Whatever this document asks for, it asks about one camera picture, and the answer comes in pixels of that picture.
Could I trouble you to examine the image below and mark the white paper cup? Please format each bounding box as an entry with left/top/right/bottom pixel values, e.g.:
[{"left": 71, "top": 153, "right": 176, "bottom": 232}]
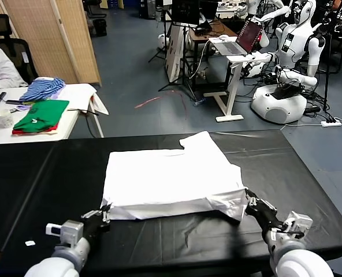
[{"left": 0, "top": 108, "right": 14, "bottom": 129}]

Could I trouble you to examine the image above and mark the black office chair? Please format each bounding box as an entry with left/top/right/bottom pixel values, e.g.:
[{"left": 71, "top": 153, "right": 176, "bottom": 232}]
[{"left": 0, "top": 13, "right": 39, "bottom": 86}]

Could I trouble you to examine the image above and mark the white humanoid robot on base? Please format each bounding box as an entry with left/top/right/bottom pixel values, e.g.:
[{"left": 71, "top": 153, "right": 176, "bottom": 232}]
[{"left": 240, "top": 0, "right": 326, "bottom": 125}]

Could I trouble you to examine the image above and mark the white laptop stand desk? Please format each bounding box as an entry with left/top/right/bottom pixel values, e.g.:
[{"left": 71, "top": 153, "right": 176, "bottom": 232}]
[{"left": 203, "top": 53, "right": 272, "bottom": 123}]

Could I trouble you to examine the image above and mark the black stand pole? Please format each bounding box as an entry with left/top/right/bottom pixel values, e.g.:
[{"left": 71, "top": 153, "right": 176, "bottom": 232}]
[{"left": 321, "top": 17, "right": 335, "bottom": 112}]

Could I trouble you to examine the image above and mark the black monitor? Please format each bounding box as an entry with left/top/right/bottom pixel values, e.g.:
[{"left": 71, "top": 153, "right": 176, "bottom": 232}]
[{"left": 170, "top": 0, "right": 200, "bottom": 27}]

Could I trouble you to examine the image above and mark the white power strip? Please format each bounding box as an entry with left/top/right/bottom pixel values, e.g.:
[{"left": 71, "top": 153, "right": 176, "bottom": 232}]
[{"left": 320, "top": 117, "right": 342, "bottom": 128}]

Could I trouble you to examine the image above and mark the blue striped clothes pile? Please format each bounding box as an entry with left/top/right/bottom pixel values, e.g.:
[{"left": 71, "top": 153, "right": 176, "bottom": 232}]
[{"left": 19, "top": 77, "right": 66, "bottom": 102}]

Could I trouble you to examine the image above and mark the grey laptop with red screen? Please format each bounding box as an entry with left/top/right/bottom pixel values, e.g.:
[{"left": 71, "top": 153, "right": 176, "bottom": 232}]
[{"left": 210, "top": 19, "right": 263, "bottom": 56}]

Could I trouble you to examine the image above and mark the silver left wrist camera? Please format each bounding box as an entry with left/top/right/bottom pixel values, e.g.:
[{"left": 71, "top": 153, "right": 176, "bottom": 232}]
[{"left": 46, "top": 220, "right": 84, "bottom": 249}]

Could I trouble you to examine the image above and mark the lavender folded cloth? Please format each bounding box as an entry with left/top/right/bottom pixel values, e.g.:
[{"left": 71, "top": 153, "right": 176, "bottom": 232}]
[{"left": 48, "top": 86, "right": 65, "bottom": 100}]

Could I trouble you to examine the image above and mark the white printed board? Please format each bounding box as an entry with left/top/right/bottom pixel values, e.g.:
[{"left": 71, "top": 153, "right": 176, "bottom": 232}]
[{"left": 164, "top": 24, "right": 186, "bottom": 85}]

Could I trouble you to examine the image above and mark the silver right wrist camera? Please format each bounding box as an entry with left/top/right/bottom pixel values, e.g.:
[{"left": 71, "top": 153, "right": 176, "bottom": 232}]
[{"left": 282, "top": 211, "right": 313, "bottom": 239}]

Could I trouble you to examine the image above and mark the black trash bin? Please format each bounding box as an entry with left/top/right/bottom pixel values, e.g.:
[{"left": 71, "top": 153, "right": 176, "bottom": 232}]
[{"left": 92, "top": 18, "right": 107, "bottom": 38}]

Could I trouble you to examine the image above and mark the bamboo folding screen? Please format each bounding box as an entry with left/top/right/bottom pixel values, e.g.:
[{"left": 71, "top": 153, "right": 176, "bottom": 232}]
[{"left": 0, "top": 0, "right": 102, "bottom": 87}]

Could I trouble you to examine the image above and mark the white side table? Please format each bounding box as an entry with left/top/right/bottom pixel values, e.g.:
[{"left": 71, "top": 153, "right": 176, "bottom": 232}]
[{"left": 0, "top": 83, "right": 105, "bottom": 145}]

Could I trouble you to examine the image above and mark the green folded shirt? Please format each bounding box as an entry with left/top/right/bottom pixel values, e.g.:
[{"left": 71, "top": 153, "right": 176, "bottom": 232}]
[{"left": 13, "top": 99, "right": 70, "bottom": 133}]

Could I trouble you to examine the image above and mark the red cable on floor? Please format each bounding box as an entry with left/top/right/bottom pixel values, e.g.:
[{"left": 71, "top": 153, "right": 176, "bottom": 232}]
[{"left": 134, "top": 89, "right": 189, "bottom": 121}]

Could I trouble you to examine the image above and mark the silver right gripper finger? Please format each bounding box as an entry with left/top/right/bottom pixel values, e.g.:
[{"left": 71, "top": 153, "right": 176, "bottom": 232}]
[
  {"left": 245, "top": 188, "right": 258, "bottom": 207},
  {"left": 255, "top": 197, "right": 278, "bottom": 216}
]

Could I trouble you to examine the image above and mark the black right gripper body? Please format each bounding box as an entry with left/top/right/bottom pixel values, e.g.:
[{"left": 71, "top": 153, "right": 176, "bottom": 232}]
[{"left": 244, "top": 203, "right": 285, "bottom": 232}]

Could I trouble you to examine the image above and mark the white t-shirt with red print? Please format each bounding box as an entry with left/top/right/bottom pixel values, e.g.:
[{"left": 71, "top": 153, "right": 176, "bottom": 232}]
[{"left": 101, "top": 131, "right": 246, "bottom": 222}]

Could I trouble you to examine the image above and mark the red folded shirt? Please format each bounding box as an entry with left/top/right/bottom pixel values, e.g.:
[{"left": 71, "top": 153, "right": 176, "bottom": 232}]
[{"left": 12, "top": 123, "right": 58, "bottom": 135}]

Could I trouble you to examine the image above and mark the brown wooden desk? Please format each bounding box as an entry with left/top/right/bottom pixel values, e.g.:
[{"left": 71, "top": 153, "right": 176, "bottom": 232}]
[{"left": 188, "top": 19, "right": 238, "bottom": 90}]

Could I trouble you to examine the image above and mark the black tripod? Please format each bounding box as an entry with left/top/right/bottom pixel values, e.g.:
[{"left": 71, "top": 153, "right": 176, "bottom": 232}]
[{"left": 147, "top": 5, "right": 174, "bottom": 63}]

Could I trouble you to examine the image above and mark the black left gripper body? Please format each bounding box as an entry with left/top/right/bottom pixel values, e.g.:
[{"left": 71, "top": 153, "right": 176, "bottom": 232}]
[{"left": 80, "top": 214, "right": 111, "bottom": 242}]

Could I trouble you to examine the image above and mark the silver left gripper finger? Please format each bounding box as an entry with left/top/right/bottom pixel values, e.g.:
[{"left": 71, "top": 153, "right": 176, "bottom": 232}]
[
  {"left": 81, "top": 209, "right": 102, "bottom": 219},
  {"left": 101, "top": 203, "right": 113, "bottom": 223}
]

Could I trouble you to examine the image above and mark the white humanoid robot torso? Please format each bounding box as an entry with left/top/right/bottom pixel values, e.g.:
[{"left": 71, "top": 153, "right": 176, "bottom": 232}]
[{"left": 236, "top": 0, "right": 292, "bottom": 23}]

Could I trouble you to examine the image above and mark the white cloth bag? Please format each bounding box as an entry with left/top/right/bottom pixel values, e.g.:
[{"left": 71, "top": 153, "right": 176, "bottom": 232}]
[{"left": 54, "top": 83, "right": 110, "bottom": 116}]

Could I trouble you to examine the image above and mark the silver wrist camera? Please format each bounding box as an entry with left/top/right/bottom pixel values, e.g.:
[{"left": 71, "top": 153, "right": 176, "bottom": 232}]
[
  {"left": 46, "top": 220, "right": 84, "bottom": 249},
  {"left": 282, "top": 211, "right": 313, "bottom": 239}
]

